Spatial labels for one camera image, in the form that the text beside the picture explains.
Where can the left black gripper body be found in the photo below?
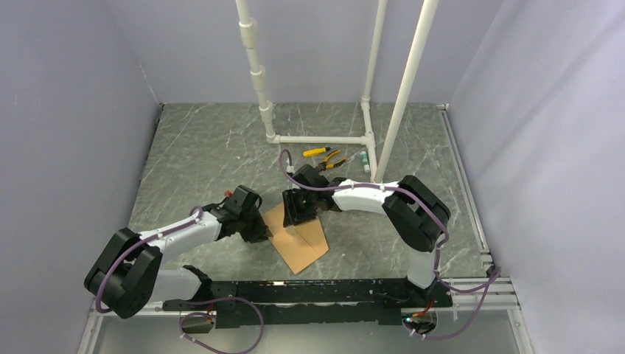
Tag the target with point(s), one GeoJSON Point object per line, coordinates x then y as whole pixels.
{"type": "Point", "coordinates": [252, 226]}

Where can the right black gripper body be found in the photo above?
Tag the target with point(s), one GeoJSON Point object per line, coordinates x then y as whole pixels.
{"type": "Point", "coordinates": [301, 205]}

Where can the brown paper envelope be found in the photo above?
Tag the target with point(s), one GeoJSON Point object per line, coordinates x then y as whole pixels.
{"type": "Point", "coordinates": [299, 246]}

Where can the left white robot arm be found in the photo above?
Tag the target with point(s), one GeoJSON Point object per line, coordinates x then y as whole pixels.
{"type": "Point", "coordinates": [128, 273]}

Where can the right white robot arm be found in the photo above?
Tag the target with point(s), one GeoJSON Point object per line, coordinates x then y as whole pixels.
{"type": "Point", "coordinates": [416, 213]}

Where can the small white green tube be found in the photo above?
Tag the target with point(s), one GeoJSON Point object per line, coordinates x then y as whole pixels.
{"type": "Point", "coordinates": [365, 162]}

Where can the yellow handled pliers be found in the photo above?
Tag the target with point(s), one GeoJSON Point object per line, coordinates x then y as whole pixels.
{"type": "Point", "coordinates": [331, 161]}

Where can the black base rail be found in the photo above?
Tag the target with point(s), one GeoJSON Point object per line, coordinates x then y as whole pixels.
{"type": "Point", "coordinates": [384, 301]}

